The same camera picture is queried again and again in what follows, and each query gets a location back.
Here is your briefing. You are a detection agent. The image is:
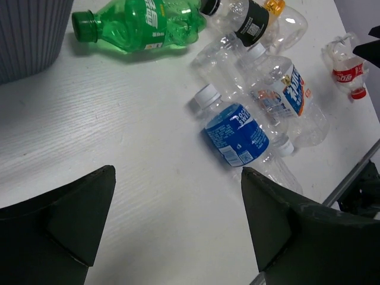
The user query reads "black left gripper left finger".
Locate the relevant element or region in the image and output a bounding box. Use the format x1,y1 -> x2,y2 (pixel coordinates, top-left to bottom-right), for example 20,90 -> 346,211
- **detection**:
1,165 -> 116,284

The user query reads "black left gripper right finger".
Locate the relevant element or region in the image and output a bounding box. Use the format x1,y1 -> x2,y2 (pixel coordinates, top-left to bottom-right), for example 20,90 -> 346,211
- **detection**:
241,167 -> 379,284

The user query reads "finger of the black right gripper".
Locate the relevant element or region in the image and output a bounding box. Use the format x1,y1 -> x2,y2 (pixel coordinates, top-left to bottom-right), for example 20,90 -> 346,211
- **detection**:
353,26 -> 380,68

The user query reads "crushed bottle red label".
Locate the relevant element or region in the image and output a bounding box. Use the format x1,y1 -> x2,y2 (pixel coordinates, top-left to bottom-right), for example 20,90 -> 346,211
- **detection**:
321,32 -> 369,101

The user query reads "clear bottle orange cap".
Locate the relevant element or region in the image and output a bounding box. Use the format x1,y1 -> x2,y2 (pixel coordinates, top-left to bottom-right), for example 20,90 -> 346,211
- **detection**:
261,1 -> 308,55

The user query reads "clear bottle white blue label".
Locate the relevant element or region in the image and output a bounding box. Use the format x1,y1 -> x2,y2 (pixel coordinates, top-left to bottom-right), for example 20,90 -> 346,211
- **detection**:
236,43 -> 330,148

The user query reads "clear unlabelled bottle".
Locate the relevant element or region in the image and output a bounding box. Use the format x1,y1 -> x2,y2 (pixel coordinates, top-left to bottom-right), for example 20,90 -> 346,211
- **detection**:
191,33 -> 296,157

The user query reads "green soda bottle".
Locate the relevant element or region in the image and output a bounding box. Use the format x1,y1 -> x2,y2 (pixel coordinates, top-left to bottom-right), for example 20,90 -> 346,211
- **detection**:
71,1 -> 207,53

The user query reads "grey ribbed waste bin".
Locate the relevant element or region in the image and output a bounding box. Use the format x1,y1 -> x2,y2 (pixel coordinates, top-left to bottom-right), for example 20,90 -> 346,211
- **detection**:
1,0 -> 73,84

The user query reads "clear bottle black label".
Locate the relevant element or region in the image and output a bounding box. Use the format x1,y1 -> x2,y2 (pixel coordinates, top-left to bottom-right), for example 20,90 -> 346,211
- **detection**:
200,0 -> 277,47

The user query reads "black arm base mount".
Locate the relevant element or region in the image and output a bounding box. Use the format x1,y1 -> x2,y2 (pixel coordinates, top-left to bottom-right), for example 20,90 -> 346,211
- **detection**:
337,161 -> 379,219

